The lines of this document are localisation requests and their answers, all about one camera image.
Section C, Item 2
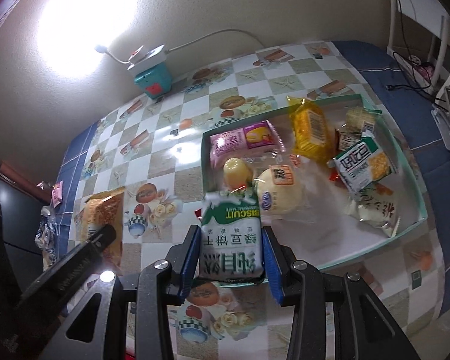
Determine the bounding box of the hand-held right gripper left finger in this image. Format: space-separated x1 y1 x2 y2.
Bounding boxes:
35 225 199 360

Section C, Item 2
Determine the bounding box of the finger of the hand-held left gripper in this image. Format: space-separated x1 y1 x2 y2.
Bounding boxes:
75 224 118 268

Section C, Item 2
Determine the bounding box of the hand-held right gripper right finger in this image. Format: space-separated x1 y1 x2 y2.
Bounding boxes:
262 227 422 360

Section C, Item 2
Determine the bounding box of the orange bread packet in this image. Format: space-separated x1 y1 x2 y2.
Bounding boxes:
79 187 126 267

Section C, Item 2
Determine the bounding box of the white green biscuit packet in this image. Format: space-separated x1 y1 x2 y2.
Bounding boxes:
197 191 265 282

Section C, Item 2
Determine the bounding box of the white tray with teal rim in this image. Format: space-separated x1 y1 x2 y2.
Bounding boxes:
202 94 428 289

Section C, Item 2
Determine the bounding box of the bun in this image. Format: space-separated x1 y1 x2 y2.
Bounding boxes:
253 150 312 218

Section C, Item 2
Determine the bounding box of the yellow jelly cup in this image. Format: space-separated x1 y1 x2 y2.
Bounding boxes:
223 157 254 188

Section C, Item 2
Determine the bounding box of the cream snack packet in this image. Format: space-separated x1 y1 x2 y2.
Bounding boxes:
345 185 402 239

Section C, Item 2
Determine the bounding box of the large pink cake roll packet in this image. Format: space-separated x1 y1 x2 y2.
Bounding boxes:
209 120 280 169

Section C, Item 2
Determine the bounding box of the dark green biscuit packet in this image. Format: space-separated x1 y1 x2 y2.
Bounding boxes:
332 137 396 196

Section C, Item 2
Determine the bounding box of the yellow translucent snack packet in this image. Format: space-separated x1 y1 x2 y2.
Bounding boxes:
287 97 336 166

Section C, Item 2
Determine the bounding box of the red white biscuit packet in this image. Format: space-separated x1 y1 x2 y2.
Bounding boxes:
335 127 362 154

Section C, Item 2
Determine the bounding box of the clear cracker packet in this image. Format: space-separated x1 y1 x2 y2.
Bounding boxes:
345 106 383 136

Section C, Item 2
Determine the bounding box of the crumpled white blue wrapper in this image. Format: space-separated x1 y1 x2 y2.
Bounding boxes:
35 206 61 271

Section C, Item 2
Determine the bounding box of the dark cabinet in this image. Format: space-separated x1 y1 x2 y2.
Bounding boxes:
0 165 49 293

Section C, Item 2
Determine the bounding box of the checkered printed tablecloth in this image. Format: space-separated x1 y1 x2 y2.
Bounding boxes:
58 39 450 360

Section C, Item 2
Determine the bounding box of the teal box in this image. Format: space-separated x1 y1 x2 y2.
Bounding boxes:
134 62 173 100

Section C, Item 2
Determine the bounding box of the white gooseneck lamp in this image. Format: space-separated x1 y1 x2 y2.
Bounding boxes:
95 44 132 64

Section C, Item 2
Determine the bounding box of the white power strip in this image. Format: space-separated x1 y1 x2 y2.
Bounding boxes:
127 45 169 72

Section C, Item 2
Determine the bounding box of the white metal rack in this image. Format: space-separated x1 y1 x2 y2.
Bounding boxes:
386 0 450 98

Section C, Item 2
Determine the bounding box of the black cable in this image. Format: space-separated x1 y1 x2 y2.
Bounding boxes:
386 82 436 92

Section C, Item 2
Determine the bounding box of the white power cable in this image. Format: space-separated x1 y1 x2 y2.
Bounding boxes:
167 28 265 51

